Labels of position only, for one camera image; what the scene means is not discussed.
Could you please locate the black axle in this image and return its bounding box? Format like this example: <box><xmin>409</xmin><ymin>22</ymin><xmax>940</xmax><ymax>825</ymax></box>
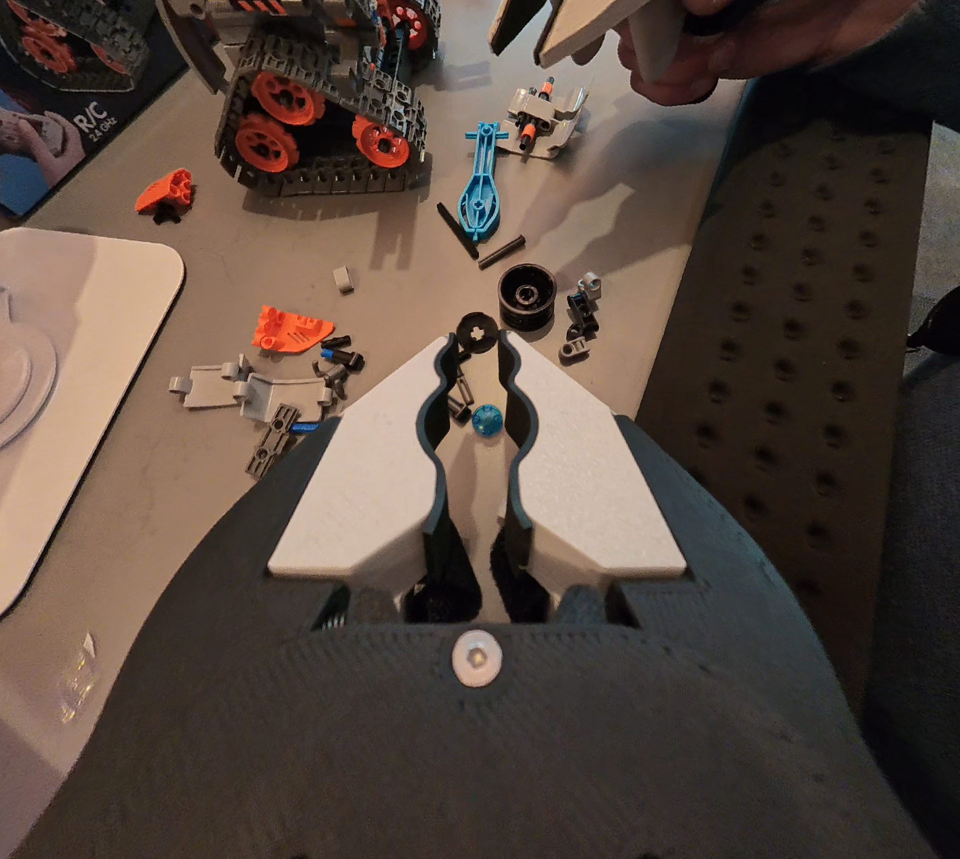
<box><xmin>519</xmin><ymin>77</ymin><xmax>556</xmax><ymax>155</ymax></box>

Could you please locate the blue plastic separator tool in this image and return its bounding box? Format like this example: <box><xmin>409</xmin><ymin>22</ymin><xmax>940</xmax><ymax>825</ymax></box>
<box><xmin>457</xmin><ymin>121</ymin><xmax>512</xmax><ymax>236</ymax></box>

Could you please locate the person's right forearm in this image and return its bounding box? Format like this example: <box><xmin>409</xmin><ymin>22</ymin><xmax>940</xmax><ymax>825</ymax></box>
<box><xmin>817</xmin><ymin>0</ymin><xmax>960</xmax><ymax>133</ymax></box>

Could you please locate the short dark grey axle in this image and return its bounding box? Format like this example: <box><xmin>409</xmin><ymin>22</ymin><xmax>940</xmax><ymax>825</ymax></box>
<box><xmin>477</xmin><ymin>235</ymin><xmax>527</xmax><ymax>271</ymax></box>

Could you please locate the white book stand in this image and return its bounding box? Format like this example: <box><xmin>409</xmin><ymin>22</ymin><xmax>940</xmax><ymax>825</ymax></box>
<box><xmin>0</xmin><ymin>227</ymin><xmax>186</xmax><ymax>620</ymax></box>

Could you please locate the clear plastic scrap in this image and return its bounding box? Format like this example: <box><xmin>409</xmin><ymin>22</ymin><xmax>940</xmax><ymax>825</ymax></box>
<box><xmin>56</xmin><ymin>630</ymin><xmax>103</xmax><ymax>725</ymax></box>

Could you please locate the black round brick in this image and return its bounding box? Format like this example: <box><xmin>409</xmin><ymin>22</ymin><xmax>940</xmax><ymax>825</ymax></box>
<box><xmin>455</xmin><ymin>311</ymin><xmax>500</xmax><ymax>358</ymax></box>

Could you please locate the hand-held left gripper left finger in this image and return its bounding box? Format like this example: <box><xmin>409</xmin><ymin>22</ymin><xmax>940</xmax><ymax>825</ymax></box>
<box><xmin>267</xmin><ymin>334</ymin><xmax>485</xmax><ymax>624</ymax></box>

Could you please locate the orange sloped panel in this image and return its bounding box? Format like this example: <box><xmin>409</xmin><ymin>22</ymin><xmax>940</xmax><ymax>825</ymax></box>
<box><xmin>251</xmin><ymin>305</ymin><xmax>336</xmax><ymax>355</ymax></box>

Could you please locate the grey panel hinge assembly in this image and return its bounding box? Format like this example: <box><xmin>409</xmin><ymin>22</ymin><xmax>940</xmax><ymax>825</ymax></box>
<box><xmin>498</xmin><ymin>77</ymin><xmax>591</xmax><ymax>161</ymax></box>

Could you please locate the black spoked wheel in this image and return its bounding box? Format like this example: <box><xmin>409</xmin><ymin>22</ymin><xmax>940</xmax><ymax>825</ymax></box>
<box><xmin>497</xmin><ymin>262</ymin><xmax>559</xmax><ymax>334</ymax></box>

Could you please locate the dark grey frame connector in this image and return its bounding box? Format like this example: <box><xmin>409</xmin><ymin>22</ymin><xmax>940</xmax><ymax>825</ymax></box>
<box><xmin>245</xmin><ymin>403</ymin><xmax>300</xmax><ymax>478</ymax></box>

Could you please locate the black thin beam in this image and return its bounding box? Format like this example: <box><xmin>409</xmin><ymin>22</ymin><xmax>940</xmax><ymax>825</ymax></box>
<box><xmin>566</xmin><ymin>292</ymin><xmax>601</xmax><ymax>343</ymax></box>

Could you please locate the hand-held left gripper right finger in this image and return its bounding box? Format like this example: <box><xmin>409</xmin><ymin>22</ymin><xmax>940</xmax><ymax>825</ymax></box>
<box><xmin>489</xmin><ymin>331</ymin><xmax>689</xmax><ymax>624</ymax></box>

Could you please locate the orange curved piece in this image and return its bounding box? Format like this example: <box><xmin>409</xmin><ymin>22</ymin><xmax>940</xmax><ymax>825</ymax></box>
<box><xmin>135</xmin><ymin>167</ymin><xmax>195</xmax><ymax>224</ymax></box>

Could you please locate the grey orange toy tracked robot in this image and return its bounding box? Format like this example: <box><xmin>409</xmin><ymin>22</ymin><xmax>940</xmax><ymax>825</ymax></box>
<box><xmin>142</xmin><ymin>0</ymin><xmax>485</xmax><ymax>200</ymax></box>

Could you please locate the blue kit box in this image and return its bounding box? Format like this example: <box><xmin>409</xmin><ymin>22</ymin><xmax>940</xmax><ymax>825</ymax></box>
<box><xmin>0</xmin><ymin>0</ymin><xmax>189</xmax><ymax>219</ymax></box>

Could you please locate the black strap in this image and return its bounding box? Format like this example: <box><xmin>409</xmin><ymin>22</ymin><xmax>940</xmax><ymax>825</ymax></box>
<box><xmin>906</xmin><ymin>292</ymin><xmax>960</xmax><ymax>354</ymax></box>

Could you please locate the black dimpled pad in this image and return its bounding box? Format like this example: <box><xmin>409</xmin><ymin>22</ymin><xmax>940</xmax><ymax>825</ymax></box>
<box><xmin>637</xmin><ymin>116</ymin><xmax>935</xmax><ymax>710</ymax></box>

